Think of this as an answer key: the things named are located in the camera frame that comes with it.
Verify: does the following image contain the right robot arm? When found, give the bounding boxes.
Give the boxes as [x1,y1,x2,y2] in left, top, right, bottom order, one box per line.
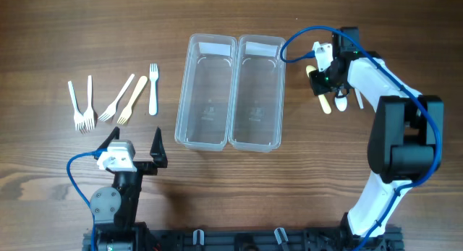
[306,27,444,242]

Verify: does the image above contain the white fork angled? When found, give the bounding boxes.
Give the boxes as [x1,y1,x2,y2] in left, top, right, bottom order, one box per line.
[98,74,135,122]

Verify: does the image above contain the white slim spoon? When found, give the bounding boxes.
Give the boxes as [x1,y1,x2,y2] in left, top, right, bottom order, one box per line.
[354,88,364,109]

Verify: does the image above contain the clear plastic container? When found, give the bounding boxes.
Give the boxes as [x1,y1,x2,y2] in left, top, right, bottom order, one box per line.
[229,35,286,153]
[174,33,237,151]

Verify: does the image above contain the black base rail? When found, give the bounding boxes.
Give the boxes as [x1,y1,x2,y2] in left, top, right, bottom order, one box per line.
[82,227,404,251]

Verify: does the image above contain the clear plastic container left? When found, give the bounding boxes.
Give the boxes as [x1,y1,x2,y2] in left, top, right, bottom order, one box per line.
[174,33,237,151]

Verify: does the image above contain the clear plastic container right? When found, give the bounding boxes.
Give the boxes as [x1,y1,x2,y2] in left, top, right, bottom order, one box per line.
[229,35,286,153]

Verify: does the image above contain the yellow plastic fork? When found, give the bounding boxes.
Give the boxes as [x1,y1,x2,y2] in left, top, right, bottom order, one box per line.
[116,76,148,125]

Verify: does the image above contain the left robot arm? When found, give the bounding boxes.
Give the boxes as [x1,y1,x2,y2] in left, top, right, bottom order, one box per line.
[90,127,168,251]

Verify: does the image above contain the white fork far left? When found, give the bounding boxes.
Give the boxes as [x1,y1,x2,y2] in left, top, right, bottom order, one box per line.
[68,81,85,131]

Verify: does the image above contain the white wide-handle spoon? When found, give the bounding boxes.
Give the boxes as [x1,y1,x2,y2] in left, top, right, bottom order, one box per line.
[334,90,348,111]

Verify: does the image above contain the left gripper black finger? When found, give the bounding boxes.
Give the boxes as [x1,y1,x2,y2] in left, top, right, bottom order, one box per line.
[97,127,120,150]
[150,127,168,167]

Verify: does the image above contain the yellow plastic spoon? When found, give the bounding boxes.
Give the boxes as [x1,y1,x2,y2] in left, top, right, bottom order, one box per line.
[306,65,331,114]

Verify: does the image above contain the white fork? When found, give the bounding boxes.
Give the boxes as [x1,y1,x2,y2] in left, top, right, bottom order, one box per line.
[83,75,95,131]
[68,81,85,131]

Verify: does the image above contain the light blue plastic fork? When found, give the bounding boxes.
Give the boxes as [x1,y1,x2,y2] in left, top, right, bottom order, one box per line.
[149,63,159,116]

